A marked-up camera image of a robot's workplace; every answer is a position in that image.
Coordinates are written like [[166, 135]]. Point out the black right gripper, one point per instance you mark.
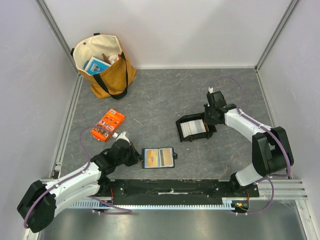
[[208, 120]]

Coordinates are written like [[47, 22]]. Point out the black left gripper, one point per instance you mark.
[[136, 156]]

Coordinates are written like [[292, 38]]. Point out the black leather card holder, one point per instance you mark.
[[174, 157]]

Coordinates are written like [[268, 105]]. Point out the tan credit card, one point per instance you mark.
[[152, 158], [166, 158]]

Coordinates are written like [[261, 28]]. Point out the black plastic card tray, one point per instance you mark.
[[210, 130]]

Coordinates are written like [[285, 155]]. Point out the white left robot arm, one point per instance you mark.
[[42, 202]]

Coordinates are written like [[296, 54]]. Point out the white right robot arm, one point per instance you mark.
[[271, 153]]

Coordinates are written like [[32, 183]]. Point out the white credit card stack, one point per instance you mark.
[[192, 127]]

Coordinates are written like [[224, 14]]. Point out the orange printed box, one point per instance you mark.
[[107, 126]]

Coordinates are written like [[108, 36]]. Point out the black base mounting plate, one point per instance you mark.
[[214, 187]]

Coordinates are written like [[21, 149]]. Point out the blue book in bag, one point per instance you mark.
[[95, 66]]

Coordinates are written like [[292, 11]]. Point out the mustard tote bag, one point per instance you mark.
[[115, 80]]

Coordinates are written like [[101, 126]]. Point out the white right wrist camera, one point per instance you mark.
[[210, 90]]

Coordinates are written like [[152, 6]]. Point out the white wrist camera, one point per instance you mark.
[[210, 90], [120, 136]]

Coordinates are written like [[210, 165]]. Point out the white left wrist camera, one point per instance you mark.
[[120, 136]]

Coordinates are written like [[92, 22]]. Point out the grey slotted cable duct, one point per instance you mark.
[[97, 205]]

